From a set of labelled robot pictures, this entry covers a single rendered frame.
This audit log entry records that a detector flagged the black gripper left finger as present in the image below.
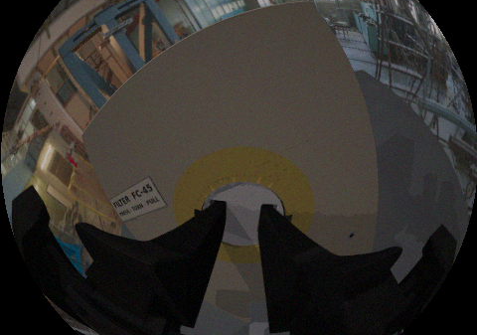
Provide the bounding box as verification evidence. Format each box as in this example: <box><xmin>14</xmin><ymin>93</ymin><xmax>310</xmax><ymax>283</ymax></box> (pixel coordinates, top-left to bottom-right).
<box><xmin>75</xmin><ymin>201</ymin><xmax>227</xmax><ymax>328</ymax></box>

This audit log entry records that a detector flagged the grey cylinder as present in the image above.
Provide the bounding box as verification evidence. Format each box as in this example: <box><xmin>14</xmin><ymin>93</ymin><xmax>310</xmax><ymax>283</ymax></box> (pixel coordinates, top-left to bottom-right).
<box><xmin>203</xmin><ymin>183</ymin><xmax>283</xmax><ymax>247</ymax></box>

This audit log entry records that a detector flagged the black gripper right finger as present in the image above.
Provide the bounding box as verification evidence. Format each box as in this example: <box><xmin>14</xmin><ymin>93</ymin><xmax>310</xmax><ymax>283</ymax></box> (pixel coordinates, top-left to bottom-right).
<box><xmin>257</xmin><ymin>204</ymin><xmax>402</xmax><ymax>334</ymax></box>

